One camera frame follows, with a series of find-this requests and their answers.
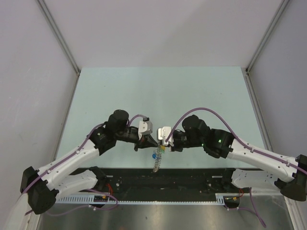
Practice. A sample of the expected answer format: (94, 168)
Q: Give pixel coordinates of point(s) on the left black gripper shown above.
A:
(146, 141)

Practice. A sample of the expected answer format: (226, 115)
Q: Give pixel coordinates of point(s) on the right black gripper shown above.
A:
(174, 148)

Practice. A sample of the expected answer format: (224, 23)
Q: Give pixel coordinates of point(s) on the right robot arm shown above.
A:
(274, 171)

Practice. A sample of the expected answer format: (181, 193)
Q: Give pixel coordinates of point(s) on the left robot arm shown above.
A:
(49, 183)

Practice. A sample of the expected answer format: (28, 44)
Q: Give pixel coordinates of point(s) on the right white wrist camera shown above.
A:
(164, 136)

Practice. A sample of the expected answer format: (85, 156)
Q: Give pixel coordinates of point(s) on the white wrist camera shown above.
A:
(164, 136)
(145, 127)

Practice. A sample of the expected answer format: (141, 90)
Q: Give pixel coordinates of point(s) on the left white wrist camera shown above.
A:
(145, 127)

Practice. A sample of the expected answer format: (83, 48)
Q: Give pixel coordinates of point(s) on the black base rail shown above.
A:
(170, 185)

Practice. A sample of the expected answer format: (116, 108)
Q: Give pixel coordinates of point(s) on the white cable duct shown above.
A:
(96, 199)

